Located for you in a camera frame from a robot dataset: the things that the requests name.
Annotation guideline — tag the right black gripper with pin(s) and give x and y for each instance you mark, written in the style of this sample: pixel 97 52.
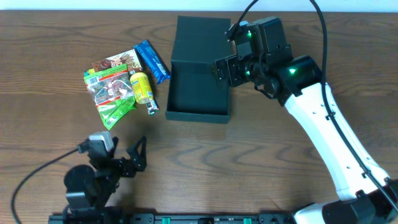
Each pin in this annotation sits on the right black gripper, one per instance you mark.
pixel 224 71

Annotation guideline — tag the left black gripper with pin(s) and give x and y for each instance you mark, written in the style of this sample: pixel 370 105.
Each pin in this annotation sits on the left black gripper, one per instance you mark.
pixel 125 165

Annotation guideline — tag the green gummy candy bag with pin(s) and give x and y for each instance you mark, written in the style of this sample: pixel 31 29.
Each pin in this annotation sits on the green gummy candy bag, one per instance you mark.
pixel 112 94

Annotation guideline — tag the blue cookie pack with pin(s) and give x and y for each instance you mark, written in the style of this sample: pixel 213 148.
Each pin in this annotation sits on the blue cookie pack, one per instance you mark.
pixel 153 61

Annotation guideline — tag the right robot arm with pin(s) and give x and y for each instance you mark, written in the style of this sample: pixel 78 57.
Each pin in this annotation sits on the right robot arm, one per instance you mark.
pixel 366 193

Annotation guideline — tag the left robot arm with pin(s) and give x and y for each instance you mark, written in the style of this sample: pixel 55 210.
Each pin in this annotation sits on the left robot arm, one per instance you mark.
pixel 89 187

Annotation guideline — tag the dark green open box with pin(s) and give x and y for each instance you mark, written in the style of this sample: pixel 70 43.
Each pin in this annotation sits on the dark green open box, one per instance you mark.
pixel 194 94

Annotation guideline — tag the small green red candy bar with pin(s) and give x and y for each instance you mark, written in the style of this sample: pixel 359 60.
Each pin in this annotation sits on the small green red candy bar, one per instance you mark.
pixel 152 107

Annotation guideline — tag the yellow mentos bottle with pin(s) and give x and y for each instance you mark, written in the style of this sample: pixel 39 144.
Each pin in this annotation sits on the yellow mentos bottle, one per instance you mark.
pixel 141 88

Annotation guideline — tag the brown pocky box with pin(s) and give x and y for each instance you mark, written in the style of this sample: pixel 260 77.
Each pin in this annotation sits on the brown pocky box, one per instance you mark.
pixel 129 58

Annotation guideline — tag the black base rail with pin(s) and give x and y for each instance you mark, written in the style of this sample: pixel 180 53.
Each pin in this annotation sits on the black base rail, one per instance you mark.
pixel 149 218

